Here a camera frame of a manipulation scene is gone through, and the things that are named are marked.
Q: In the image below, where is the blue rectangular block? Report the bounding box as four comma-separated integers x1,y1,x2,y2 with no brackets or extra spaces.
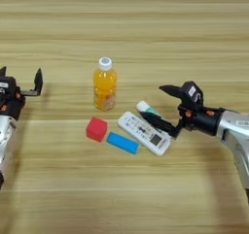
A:
105,130,141,155

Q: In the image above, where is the white remote control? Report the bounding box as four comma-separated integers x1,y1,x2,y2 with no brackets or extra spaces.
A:
117,111,172,157

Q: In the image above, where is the orange juice bottle white cap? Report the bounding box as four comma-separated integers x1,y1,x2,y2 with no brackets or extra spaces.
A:
92,56,118,112

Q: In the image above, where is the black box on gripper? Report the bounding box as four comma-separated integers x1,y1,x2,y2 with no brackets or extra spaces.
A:
180,80,204,112
0,75,18,97

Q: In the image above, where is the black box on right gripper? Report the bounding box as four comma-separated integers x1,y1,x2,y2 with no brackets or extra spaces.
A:
180,80,204,112

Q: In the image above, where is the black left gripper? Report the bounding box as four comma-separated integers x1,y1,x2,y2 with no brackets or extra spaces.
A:
0,65,45,121

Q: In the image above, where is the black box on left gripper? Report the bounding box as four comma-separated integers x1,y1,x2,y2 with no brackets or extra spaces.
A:
0,75,18,97

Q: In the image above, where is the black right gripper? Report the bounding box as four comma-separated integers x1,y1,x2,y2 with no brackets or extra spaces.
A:
139,84,226,140

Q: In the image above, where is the red cube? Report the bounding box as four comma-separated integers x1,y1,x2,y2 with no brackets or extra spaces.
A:
85,116,109,144

